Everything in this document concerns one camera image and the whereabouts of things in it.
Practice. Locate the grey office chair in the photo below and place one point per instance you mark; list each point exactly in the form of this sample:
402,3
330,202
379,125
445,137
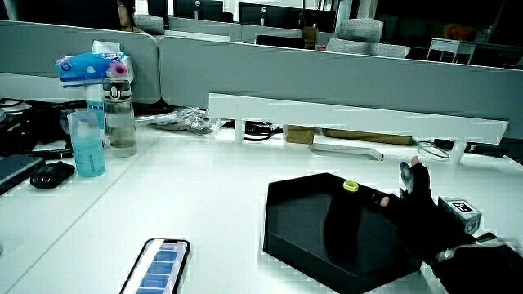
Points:
363,34

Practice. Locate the dark laptop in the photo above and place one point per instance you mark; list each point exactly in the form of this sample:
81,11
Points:
16,167

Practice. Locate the black hexagonal plate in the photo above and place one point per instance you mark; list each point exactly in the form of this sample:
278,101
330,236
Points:
298,220

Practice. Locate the black sewing thread spool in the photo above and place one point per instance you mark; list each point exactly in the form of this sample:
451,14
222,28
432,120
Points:
344,220

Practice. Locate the white bottle with blue label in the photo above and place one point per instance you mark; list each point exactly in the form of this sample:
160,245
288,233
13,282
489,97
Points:
95,104

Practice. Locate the blue translucent bottle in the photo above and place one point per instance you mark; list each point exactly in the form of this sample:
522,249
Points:
87,149

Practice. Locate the long grey desk partition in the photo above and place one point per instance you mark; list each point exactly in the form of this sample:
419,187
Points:
327,77

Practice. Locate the small cardboard box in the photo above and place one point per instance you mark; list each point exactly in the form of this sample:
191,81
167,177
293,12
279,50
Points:
299,134

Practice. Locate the black smartphone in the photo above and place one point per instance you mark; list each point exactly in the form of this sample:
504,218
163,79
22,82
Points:
157,267

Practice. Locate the small black pouch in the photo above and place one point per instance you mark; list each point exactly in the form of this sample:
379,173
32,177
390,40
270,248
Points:
51,175

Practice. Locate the grey chair headrest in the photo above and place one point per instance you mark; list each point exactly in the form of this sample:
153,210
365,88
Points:
149,23

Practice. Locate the flat white box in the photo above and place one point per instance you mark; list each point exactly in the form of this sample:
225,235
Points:
347,151

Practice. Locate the black computer monitor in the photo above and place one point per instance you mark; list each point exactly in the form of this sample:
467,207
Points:
269,14
200,7

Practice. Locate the blue tissue pack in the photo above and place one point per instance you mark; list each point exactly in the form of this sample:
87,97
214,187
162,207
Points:
88,67

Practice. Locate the white tissue sheet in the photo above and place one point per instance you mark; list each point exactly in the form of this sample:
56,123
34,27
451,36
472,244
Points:
105,46

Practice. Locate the flat brown box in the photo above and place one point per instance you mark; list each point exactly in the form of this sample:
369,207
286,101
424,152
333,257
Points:
367,136

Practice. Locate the clear water bottle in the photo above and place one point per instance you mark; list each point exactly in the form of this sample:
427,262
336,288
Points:
120,122

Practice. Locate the orange object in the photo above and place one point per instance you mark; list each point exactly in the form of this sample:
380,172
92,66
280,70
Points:
457,32

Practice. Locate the white metal rack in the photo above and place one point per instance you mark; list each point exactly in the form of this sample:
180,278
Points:
445,45

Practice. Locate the white desk riser shelf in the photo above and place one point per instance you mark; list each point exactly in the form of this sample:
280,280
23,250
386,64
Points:
327,114

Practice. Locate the brown bottle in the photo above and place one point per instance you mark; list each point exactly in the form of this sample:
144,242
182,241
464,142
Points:
309,36

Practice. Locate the person's right hand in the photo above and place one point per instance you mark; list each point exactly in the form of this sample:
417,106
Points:
421,222

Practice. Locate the crumpled clear plastic bag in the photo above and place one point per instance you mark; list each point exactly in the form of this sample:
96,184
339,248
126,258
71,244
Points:
188,118

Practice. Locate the person's right forearm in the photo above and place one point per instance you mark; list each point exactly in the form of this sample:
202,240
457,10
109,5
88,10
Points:
482,267

